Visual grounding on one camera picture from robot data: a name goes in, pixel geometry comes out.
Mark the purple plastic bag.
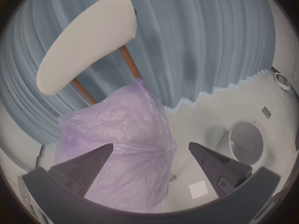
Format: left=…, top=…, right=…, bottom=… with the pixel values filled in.
left=54, top=78, right=178, bottom=214

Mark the white cushioned wooden chair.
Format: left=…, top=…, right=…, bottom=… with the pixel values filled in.
left=37, top=0, right=143, bottom=107

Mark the pale blue curtain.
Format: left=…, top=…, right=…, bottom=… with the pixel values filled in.
left=0, top=0, right=276, bottom=146

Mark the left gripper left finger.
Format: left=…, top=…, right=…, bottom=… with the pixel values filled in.
left=48, top=143, right=114, bottom=196

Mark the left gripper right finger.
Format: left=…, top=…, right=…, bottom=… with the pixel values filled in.
left=188, top=142, right=253, bottom=199

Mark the white round device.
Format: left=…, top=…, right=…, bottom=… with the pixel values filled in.
left=274, top=72, right=291, bottom=91

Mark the white trash bin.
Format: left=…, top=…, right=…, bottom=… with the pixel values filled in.
left=216, top=120, right=264, bottom=166

